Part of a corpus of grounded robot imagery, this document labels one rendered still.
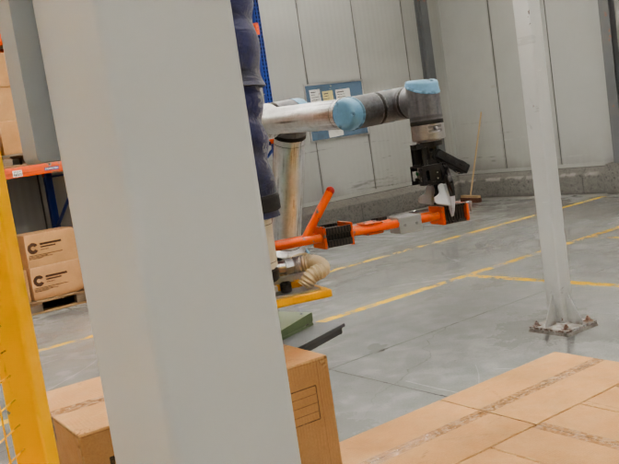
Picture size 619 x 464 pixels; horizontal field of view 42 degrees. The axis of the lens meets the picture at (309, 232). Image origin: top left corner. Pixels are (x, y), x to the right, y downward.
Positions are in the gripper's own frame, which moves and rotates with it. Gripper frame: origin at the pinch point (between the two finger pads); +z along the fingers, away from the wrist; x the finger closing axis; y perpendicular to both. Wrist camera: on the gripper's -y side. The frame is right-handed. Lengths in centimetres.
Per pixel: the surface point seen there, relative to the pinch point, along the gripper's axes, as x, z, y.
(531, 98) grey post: -235, -30, -204
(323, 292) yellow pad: 15.6, 11.6, 44.5
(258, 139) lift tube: 10, -27, 53
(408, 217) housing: 3.7, -0.9, 13.3
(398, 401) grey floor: -186, 120, -62
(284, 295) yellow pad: 14, 11, 54
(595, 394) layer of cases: -5, 66, -47
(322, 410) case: 22, 38, 51
